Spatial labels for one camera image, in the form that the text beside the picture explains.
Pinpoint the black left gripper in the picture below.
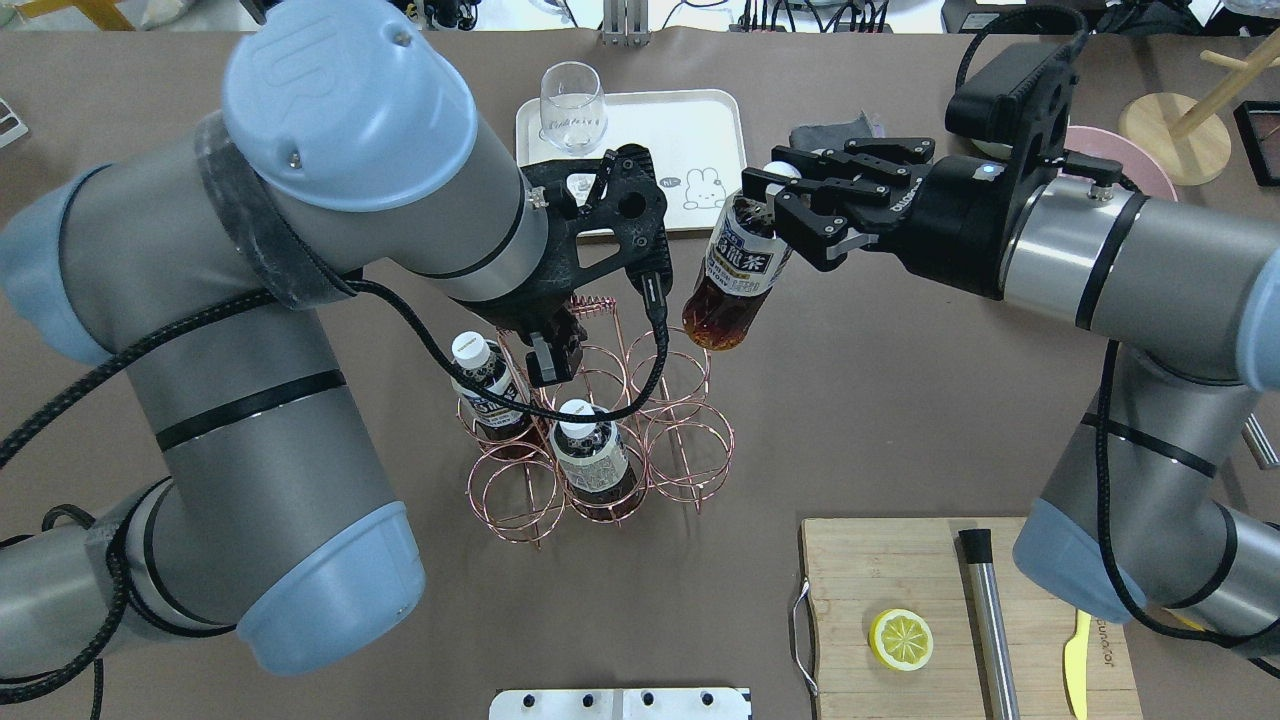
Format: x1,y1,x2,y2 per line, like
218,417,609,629
490,145,671,389

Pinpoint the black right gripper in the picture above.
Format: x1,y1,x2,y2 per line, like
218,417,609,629
771,137,1051,300

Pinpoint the copper wire bottle basket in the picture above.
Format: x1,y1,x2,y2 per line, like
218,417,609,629
456,293,737,550

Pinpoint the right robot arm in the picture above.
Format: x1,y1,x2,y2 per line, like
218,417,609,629
742,138,1277,673

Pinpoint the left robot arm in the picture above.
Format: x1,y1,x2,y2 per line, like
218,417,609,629
3,1,672,705

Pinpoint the tea bottle in basket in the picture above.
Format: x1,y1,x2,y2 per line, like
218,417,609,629
451,331,535,461

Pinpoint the tea bottle white label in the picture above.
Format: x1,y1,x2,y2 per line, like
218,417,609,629
550,419,645,523

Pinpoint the grey folded cloth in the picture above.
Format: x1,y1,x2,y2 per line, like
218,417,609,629
788,111,886,152

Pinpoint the cream serving tray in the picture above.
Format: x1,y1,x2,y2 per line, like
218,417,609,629
515,88,749,240

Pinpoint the wine glass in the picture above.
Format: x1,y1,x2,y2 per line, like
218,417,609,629
539,61,608,156

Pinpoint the pink bowl with ice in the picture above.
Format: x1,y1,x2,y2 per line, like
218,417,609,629
1065,124,1178,202

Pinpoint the wooden cup tree stand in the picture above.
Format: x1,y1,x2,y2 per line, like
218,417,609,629
1119,33,1279,186

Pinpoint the bamboo cutting board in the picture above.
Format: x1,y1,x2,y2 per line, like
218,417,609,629
790,516,1144,720

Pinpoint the lemon half slice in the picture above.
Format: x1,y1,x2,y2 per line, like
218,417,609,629
868,609,934,673

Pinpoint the metal ice scoop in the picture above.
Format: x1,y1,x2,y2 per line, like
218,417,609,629
1242,414,1279,471

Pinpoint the yellow plastic knife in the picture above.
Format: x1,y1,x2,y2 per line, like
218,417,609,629
1062,609,1091,719

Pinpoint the steel muddler black tip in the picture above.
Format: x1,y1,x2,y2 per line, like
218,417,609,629
957,528,1021,719

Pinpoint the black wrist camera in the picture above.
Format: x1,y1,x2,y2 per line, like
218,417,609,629
943,42,1078,168

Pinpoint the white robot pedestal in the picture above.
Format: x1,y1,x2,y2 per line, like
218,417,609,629
488,687,754,719

